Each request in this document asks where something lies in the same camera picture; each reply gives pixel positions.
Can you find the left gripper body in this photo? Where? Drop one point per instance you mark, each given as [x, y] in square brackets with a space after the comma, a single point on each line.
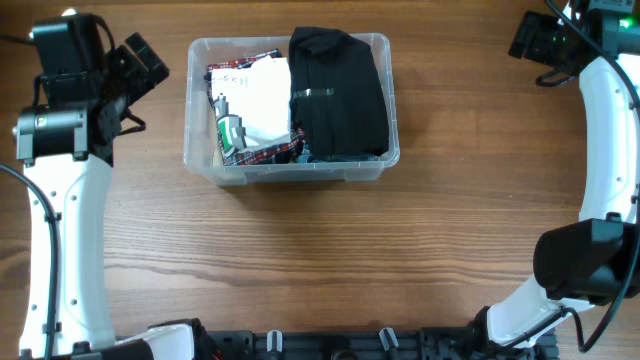
[130, 77]

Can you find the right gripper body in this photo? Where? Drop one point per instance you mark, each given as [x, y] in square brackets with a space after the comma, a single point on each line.
[542, 34]

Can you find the cream cloth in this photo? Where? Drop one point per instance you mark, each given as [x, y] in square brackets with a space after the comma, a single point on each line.
[217, 159]

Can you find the white pixel-print shirt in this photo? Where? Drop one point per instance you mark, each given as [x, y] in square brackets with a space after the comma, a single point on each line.
[251, 105]

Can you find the plaid shirt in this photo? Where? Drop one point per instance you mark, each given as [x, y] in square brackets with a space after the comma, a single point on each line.
[276, 154]

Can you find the blue jeans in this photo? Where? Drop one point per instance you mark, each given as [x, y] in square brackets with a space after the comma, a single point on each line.
[307, 157]

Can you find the black garment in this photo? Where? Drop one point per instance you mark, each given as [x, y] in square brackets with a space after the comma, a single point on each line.
[336, 94]

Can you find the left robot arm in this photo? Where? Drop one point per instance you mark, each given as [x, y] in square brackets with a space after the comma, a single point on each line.
[64, 142]

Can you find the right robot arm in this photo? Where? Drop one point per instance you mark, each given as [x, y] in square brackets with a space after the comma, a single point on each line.
[595, 261]

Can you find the clear plastic storage container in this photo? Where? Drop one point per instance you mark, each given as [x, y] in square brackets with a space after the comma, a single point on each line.
[199, 136]

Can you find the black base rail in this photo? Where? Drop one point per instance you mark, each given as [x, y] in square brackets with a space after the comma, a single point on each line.
[426, 344]

